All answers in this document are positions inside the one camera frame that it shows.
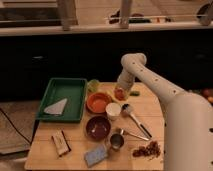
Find bunch of red grapes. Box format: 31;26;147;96
132;141;161;158

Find small green cup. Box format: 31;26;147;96
87;79;100;93

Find blue sponge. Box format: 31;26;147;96
84;145;108;167

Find metal measuring cup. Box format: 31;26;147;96
108;128;149;150

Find black handled metal spoon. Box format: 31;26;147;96
122;104;152;139

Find black cable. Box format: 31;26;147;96
0;107;34;146

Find green plastic tray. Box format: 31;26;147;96
36;78;87;123

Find orange apple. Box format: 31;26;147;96
114;88;126;101

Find orange red bowl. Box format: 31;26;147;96
86;92;112;114

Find white paper cup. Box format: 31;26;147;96
106;103;121;120

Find dark maroon bowl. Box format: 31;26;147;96
86;116;111;141

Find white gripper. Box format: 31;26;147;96
114;85;130;100

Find green chili pepper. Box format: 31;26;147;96
130;91;140;96

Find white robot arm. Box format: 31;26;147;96
117;53;213;171

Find grey triangular cloth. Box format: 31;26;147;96
44;98;67;115

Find wooden block brush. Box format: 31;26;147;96
51;130;71;156

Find yellow banana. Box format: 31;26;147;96
106;91;116;102

